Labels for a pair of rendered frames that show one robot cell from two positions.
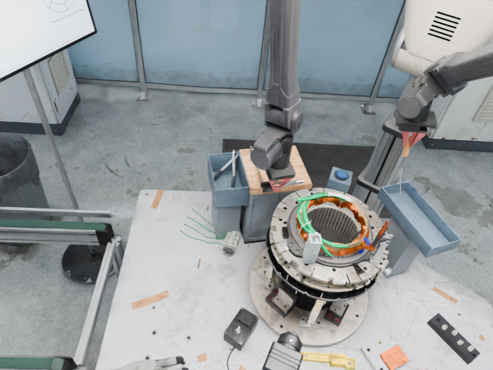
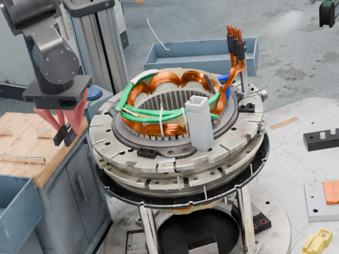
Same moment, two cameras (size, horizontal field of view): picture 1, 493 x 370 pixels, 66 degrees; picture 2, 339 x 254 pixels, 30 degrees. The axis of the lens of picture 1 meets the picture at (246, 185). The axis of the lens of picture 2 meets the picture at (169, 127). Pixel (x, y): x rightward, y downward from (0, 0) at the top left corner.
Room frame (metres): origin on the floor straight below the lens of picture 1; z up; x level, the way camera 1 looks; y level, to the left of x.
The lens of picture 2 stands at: (0.02, 0.52, 1.70)
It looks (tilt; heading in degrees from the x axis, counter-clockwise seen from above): 32 degrees down; 311
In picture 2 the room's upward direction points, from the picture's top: 11 degrees counter-clockwise
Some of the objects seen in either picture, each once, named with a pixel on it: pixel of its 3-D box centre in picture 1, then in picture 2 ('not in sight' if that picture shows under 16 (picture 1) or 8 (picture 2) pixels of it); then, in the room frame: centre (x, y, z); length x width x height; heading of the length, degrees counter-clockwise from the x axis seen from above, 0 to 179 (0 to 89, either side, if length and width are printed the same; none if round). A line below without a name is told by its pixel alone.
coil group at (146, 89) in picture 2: (329, 202); (138, 94); (0.73, -0.24, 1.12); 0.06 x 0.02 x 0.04; 98
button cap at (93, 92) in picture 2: (342, 174); (91, 92); (0.95, -0.31, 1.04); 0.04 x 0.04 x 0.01
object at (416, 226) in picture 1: (401, 239); (208, 103); (0.79, -0.53, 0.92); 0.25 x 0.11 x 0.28; 25
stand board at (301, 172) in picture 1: (274, 168); (22, 146); (0.92, -0.08, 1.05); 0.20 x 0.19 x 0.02; 106
